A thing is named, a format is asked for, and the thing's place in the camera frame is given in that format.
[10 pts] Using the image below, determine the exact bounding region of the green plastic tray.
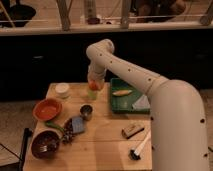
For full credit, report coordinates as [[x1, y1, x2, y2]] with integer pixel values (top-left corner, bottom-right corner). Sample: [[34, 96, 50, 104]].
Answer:
[[109, 78, 150, 114]]

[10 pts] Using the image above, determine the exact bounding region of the dark brown bowl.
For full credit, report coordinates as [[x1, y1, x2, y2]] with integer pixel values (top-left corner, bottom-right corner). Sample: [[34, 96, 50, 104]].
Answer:
[[31, 130, 60, 159]]

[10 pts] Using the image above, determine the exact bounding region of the yellow banana in tray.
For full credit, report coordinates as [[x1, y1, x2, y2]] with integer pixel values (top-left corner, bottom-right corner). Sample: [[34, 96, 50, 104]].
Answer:
[[112, 90, 132, 97]]

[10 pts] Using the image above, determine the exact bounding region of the green chili pepper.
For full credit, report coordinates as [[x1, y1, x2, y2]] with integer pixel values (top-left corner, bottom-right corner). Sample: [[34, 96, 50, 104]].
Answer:
[[45, 121, 64, 133]]

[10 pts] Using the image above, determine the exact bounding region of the white cloth in tray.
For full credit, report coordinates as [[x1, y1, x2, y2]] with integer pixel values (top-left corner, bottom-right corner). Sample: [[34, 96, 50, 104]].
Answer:
[[132, 95, 150, 110]]

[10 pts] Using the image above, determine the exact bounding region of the orange bowl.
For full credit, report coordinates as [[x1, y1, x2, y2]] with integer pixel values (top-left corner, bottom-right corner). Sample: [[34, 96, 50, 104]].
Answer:
[[33, 98, 62, 121]]

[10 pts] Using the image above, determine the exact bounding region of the black pole beside table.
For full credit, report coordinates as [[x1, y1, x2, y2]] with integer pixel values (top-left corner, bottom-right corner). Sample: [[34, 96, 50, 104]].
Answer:
[[18, 128, 33, 171]]

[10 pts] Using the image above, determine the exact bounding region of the small metal cup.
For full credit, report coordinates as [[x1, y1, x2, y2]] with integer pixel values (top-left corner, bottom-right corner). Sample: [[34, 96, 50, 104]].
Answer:
[[80, 105, 93, 121]]

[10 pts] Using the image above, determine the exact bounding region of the blue sponge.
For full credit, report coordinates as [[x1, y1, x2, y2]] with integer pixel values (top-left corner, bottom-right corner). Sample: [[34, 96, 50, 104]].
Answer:
[[72, 116, 85, 134]]

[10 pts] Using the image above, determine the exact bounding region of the orange red apple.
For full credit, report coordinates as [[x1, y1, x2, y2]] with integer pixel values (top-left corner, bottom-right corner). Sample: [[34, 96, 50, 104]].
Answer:
[[88, 81, 99, 91]]

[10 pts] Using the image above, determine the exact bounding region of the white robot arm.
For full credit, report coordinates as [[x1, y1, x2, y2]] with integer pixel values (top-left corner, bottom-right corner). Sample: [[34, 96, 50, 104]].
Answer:
[[86, 39, 210, 171]]

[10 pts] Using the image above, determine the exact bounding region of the white round container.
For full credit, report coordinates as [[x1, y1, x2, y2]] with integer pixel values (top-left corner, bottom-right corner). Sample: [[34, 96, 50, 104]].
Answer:
[[55, 83, 70, 98]]

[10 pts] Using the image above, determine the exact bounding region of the dark grape bunch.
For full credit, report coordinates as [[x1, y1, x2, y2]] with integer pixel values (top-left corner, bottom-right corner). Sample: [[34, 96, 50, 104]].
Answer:
[[62, 119, 75, 144]]

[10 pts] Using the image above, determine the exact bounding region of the white handled brush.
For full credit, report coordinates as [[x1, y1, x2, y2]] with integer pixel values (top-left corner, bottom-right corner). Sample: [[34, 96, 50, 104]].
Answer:
[[129, 132, 151, 160]]

